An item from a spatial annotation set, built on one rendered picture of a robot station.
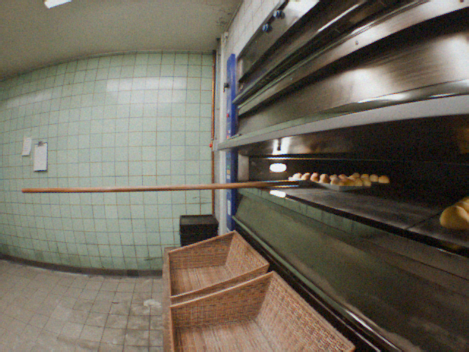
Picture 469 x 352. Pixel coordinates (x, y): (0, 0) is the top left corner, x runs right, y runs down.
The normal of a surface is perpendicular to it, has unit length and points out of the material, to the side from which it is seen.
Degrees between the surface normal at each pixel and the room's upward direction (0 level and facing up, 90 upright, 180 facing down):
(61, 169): 90
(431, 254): 90
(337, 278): 70
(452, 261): 90
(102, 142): 90
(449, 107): 80
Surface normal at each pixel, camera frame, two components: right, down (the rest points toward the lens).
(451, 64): -0.90, -0.32
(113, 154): 0.27, 0.07
